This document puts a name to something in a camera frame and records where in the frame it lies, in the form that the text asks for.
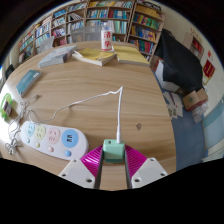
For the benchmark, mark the green plastic bag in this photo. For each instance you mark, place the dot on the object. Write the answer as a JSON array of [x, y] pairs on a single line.
[[6, 97]]

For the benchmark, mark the clear bottle with red label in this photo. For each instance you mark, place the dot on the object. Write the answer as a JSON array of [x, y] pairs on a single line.
[[106, 38]]

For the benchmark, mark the small jar with red contents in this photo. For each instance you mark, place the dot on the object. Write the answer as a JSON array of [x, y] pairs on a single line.
[[6, 107]]

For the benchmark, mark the thick yellow book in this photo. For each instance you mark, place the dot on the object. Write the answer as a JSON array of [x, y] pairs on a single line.
[[95, 56]]

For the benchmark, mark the white pastel-socket power strip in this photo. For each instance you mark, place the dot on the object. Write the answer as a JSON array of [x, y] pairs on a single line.
[[55, 140]]

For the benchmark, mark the wooden bookshelf unit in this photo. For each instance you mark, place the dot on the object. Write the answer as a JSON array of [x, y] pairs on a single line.
[[140, 23]]

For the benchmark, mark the red hanging banner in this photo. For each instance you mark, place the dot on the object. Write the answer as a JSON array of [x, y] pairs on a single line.
[[209, 68]]

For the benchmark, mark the black cloth-draped chair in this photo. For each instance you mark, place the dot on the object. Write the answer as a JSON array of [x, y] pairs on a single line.
[[180, 63]]

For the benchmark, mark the cardboard box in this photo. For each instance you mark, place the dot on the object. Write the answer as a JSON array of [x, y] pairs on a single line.
[[195, 99]]

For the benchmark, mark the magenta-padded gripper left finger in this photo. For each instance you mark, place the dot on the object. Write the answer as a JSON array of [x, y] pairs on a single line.
[[78, 171]]

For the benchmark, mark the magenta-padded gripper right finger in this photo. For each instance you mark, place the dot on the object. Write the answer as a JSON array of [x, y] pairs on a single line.
[[148, 171]]

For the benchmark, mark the mint green charger block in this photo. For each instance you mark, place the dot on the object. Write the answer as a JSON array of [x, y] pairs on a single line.
[[114, 150]]

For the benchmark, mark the grey mesh chair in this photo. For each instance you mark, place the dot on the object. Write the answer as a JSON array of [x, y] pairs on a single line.
[[85, 34]]

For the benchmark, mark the papers on floor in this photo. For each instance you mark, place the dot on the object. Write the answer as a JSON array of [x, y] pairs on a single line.
[[173, 105]]

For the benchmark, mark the teal book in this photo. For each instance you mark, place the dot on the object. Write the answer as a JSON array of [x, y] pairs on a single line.
[[28, 81]]

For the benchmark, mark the dark office chair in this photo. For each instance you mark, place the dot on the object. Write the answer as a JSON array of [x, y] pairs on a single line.
[[9, 71]]

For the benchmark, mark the flat yellow book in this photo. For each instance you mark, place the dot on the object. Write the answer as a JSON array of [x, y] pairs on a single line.
[[131, 55]]

